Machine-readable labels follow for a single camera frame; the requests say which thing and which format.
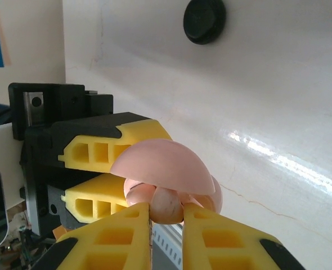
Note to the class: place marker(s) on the black earbud charging case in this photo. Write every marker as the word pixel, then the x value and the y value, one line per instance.
pixel 204 19

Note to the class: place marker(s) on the pink earbud charging case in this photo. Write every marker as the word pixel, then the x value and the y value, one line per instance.
pixel 163 163

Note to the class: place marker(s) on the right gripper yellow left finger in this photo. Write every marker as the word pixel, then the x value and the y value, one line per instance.
pixel 121 244

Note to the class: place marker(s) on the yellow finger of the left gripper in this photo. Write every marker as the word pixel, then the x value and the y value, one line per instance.
pixel 138 132
pixel 104 191

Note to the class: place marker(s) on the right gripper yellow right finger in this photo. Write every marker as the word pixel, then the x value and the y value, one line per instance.
pixel 211 247

